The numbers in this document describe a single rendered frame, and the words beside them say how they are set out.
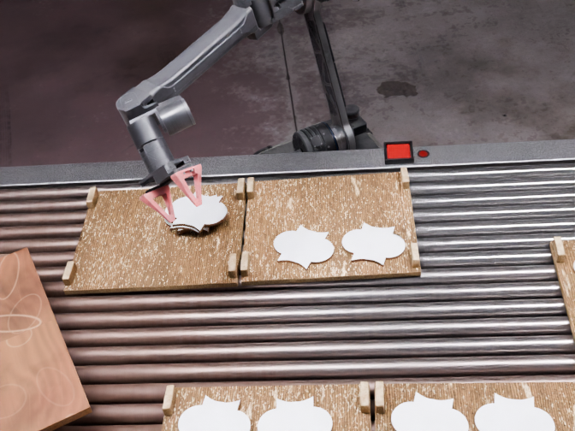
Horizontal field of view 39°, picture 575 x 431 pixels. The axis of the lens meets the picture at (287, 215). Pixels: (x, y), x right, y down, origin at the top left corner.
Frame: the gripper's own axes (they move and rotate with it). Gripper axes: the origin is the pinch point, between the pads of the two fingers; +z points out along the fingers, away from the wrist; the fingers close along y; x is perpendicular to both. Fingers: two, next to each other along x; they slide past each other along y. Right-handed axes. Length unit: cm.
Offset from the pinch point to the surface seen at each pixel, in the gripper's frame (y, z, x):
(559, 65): 48, 3, -286
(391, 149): 4, 6, -76
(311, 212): 12.2, 11.9, -45.2
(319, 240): 7.1, 18.7, -38.1
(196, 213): 28.3, -0.5, -25.7
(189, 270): 27.4, 11.3, -15.4
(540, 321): -31, 54, -47
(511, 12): 73, -35, -318
